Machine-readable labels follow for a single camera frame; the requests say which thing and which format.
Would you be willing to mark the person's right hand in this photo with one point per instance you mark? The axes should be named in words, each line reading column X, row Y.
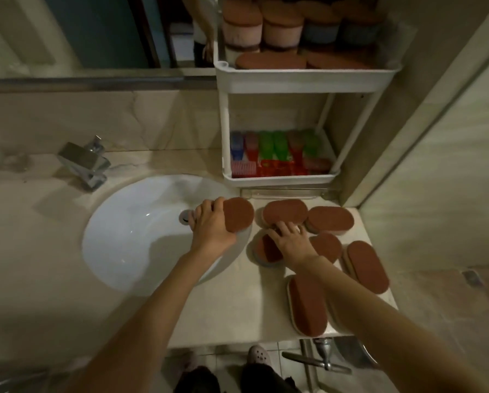
column 295, row 249

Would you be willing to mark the person's left hand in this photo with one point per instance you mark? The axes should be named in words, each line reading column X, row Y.
column 211, row 229

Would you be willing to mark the person's right middle finger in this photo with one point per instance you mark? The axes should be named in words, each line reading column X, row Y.
column 285, row 228

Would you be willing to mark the person's left fingers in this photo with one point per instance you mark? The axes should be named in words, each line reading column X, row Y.
column 211, row 203

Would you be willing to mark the brown oval scrub sponge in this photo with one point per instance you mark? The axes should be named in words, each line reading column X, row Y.
column 240, row 214
column 264, row 253

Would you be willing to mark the person's left forearm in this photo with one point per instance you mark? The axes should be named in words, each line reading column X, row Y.
column 154, row 319

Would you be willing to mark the person's right forearm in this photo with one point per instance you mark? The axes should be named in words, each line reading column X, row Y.
column 371, row 323

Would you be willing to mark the chrome sink drain stopper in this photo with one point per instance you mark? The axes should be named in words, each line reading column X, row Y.
column 185, row 216

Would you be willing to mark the group of brown sponges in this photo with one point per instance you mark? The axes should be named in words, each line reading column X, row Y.
column 330, row 220

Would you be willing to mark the row of colourful brushes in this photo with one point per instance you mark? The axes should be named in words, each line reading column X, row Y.
column 277, row 153

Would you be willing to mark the white sink basin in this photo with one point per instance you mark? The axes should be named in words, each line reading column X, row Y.
column 138, row 237

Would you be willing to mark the person's right clog shoe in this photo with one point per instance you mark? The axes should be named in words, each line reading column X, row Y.
column 259, row 355

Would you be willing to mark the chrome faucet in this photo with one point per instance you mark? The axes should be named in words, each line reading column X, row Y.
column 85, row 159

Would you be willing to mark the white plastic shelf rack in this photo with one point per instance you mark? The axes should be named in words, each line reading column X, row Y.
column 301, row 79

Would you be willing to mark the person's black trousers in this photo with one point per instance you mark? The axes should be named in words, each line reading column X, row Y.
column 261, row 380

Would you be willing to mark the stack of pink blue sponges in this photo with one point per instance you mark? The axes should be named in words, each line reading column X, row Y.
column 281, row 24

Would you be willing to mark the wall mirror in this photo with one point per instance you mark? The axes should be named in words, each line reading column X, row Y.
column 85, row 32

